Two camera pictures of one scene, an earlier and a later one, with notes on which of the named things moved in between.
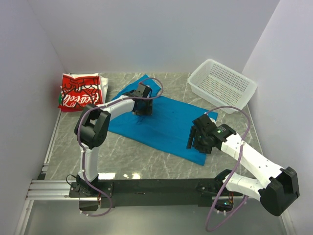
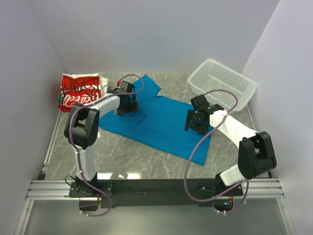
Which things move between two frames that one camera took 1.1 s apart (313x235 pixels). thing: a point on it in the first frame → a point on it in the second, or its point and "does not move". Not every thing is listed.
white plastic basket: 220,85 does not move
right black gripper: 194,132 → 190,115
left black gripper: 147,111 → 133,107
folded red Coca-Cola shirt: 78,90 does not move
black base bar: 175,193 does not move
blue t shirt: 168,128 does not move
